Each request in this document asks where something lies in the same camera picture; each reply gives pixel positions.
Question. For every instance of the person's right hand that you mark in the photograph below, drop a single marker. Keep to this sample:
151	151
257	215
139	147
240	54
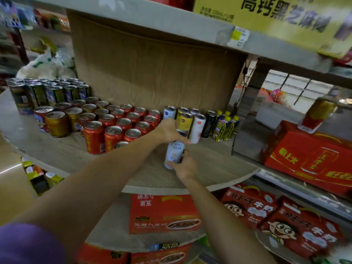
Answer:
187	169

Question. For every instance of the person's left hand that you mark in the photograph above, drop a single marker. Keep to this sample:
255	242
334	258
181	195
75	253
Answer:
165	131

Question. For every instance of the person's left thumb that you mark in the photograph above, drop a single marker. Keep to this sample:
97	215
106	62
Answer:
181	139

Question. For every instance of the person's right thumb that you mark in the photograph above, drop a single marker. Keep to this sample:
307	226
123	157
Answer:
173	164

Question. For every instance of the white slim drink can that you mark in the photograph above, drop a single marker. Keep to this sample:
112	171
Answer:
173	153

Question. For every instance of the person's left forearm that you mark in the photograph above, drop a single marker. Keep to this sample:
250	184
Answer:
96	178

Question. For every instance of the person's right forearm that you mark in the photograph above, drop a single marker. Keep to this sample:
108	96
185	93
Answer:
222	219

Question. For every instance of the yellow slim can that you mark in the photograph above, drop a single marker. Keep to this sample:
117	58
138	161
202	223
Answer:
186	123
181	112

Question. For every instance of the white pink-label slim can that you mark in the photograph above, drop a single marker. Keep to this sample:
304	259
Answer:
198	129
194	111

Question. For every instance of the white blue-label can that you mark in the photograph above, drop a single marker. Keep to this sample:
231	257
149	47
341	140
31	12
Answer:
169	113

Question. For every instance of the black slim can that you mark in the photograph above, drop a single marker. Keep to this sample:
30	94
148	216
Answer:
209	125

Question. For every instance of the round wooden display shelf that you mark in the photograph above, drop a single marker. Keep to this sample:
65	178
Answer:
209	162

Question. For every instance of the group of yellow drink cartons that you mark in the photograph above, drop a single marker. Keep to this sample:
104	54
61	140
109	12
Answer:
225	126

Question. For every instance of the red porridge gift box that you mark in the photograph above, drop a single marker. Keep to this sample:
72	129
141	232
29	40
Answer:
165	214
161	255
101	255

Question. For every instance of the group of red cans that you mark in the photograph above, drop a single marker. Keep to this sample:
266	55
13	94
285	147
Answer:
121	126

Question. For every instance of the brown cardboard backing sheet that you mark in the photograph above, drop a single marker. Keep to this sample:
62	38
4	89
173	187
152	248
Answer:
154	65

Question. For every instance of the red cartoon milk box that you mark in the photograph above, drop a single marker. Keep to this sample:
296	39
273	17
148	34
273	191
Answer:
299	230
247	206

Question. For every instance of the white chest freezer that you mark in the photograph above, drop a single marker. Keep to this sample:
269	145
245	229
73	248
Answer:
275	114

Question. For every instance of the pink plastic bag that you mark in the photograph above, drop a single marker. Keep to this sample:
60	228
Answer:
272	96

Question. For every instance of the yellow white price tag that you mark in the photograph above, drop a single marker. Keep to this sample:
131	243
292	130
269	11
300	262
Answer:
238	37

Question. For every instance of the group of gold cans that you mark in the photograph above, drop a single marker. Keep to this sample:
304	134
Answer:
63	118

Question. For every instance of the large red gift box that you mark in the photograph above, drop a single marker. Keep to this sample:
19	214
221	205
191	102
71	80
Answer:
308	159

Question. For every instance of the grey metal shelf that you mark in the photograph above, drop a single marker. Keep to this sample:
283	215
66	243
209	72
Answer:
302	186

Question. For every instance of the pile of snack packets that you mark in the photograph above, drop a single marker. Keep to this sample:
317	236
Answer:
41	175

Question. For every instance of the amber drink bottle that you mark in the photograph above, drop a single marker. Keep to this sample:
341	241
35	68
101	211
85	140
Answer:
319	112

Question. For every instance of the blue and red can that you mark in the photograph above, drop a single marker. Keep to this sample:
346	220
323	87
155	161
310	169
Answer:
41	118

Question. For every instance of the group of dark green cans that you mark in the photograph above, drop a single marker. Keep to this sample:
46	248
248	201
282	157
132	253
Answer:
46	93

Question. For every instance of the white plastic bags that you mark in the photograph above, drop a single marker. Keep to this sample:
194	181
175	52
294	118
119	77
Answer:
46	64

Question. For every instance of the yellow banner sign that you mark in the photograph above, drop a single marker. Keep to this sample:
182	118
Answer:
275	16

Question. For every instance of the brown taped cardboard box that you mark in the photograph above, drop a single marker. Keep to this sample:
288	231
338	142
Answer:
13	184

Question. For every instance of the purple sleeve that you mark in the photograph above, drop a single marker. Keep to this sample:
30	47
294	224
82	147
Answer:
27	244

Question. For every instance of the background goods shelf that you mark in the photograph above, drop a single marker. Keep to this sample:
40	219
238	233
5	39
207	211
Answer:
27	16

